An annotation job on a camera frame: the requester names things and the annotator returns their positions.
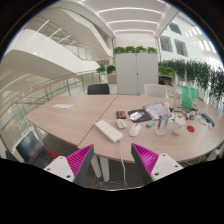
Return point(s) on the black folder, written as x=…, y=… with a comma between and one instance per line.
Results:
x=146, y=116

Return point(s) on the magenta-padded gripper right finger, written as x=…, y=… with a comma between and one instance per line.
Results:
x=165, y=165

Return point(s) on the glass railing with wooden handrail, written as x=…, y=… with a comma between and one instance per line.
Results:
x=33, y=93

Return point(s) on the small teal tube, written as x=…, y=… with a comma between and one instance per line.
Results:
x=150, y=124

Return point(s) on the white ceramic mug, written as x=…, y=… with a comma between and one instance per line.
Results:
x=179, y=126

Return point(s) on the white computer mouse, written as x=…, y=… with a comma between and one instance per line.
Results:
x=134, y=130

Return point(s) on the white double-door cabinet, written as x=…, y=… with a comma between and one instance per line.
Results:
x=136, y=73

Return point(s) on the ceiling light strips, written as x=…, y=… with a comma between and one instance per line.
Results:
x=130, y=21

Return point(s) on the clear plastic water bottle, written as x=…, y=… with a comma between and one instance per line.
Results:
x=162, y=124

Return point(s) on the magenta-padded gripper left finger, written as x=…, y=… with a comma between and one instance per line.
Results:
x=60, y=166

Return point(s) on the silver white packet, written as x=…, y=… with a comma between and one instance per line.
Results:
x=135, y=115

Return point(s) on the white power strip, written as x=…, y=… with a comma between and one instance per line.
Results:
x=108, y=131

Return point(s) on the red and black box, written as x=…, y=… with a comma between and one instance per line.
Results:
x=120, y=114

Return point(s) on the white chair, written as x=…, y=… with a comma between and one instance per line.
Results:
x=155, y=90

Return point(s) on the black chair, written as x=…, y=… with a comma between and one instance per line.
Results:
x=98, y=89

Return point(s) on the plants in brown planter box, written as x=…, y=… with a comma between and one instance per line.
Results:
x=106, y=70

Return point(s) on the green plants in cabinet planter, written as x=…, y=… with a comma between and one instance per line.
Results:
x=135, y=50

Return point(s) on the white paper sheet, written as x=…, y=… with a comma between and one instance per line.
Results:
x=62, y=106

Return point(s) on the green hedge plant row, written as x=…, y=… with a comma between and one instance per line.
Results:
x=196, y=73

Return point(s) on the green tote bag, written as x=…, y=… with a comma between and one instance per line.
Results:
x=189, y=97

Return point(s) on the large clear drink bottle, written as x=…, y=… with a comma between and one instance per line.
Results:
x=177, y=96

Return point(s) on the brown envelope with papers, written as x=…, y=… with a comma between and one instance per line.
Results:
x=155, y=109

